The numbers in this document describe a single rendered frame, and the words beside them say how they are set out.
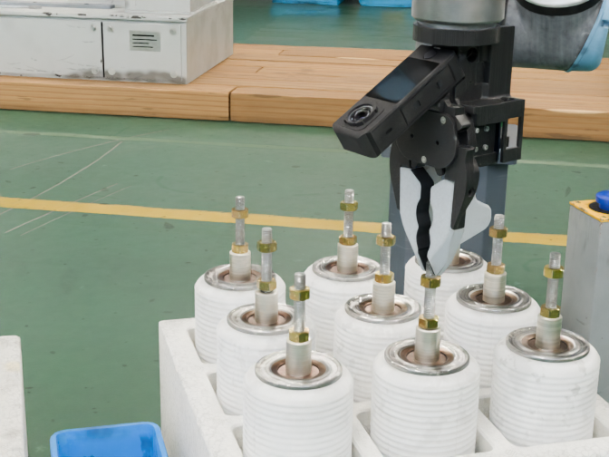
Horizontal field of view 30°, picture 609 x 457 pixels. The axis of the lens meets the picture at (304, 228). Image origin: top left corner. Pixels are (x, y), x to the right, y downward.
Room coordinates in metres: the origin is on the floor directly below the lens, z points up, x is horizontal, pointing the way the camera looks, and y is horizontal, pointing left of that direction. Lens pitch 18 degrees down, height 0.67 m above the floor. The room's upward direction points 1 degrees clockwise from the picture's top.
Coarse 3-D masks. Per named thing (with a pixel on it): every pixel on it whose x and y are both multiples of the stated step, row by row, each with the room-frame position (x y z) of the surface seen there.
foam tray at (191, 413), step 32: (192, 320) 1.18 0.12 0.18; (160, 352) 1.16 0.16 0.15; (192, 352) 1.09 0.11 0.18; (160, 384) 1.17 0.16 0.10; (192, 384) 1.01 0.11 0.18; (192, 416) 0.96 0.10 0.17; (224, 416) 0.95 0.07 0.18; (480, 416) 0.95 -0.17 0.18; (608, 416) 0.96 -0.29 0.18; (192, 448) 0.97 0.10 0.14; (224, 448) 0.89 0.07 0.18; (352, 448) 0.91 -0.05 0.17; (480, 448) 0.92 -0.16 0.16; (512, 448) 0.89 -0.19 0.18; (544, 448) 0.90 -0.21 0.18; (576, 448) 0.90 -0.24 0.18; (608, 448) 0.90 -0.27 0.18
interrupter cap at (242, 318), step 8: (248, 304) 1.04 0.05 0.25; (280, 304) 1.04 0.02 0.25; (232, 312) 1.02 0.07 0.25; (240, 312) 1.02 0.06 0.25; (248, 312) 1.02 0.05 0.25; (280, 312) 1.02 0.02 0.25; (288, 312) 1.02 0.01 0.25; (232, 320) 1.00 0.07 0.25; (240, 320) 1.00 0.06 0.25; (248, 320) 1.01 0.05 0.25; (280, 320) 1.01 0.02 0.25; (288, 320) 1.00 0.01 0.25; (240, 328) 0.98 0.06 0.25; (248, 328) 0.98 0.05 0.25; (256, 328) 0.98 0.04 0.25; (264, 328) 0.98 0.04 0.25; (272, 328) 0.98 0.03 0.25; (280, 328) 0.98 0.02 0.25; (288, 328) 0.98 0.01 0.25
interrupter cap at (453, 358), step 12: (396, 348) 0.94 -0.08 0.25; (408, 348) 0.94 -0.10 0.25; (444, 348) 0.94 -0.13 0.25; (456, 348) 0.94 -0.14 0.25; (396, 360) 0.92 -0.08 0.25; (408, 360) 0.92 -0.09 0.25; (444, 360) 0.92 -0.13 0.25; (456, 360) 0.92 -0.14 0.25; (468, 360) 0.91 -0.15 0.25; (408, 372) 0.89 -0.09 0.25; (420, 372) 0.89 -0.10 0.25; (432, 372) 0.89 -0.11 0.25; (444, 372) 0.89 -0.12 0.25; (456, 372) 0.90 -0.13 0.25
